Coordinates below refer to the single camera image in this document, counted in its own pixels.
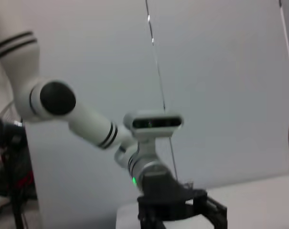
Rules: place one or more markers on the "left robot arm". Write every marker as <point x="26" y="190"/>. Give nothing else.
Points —
<point x="91" y="124"/>

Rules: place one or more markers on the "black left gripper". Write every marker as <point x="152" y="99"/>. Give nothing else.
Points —
<point x="163" y="198"/>

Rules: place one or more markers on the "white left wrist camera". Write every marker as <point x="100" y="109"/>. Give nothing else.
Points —
<point x="156" y="124"/>

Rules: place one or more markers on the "dark equipment clutter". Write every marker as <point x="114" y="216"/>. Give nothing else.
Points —
<point x="13" y="148"/>

